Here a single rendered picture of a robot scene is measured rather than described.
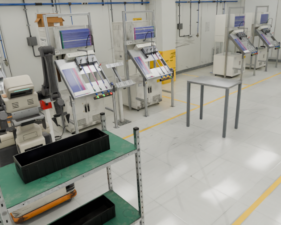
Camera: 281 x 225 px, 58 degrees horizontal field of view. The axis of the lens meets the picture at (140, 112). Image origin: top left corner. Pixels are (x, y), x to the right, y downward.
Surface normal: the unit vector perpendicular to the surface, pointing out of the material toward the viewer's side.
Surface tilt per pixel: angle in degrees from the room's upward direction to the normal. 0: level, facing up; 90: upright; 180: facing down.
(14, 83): 42
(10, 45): 90
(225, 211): 0
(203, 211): 0
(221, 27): 90
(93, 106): 90
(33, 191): 0
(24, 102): 98
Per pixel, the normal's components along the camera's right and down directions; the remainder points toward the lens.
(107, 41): 0.65, 0.24
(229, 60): -0.75, 0.27
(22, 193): -0.05, -0.93
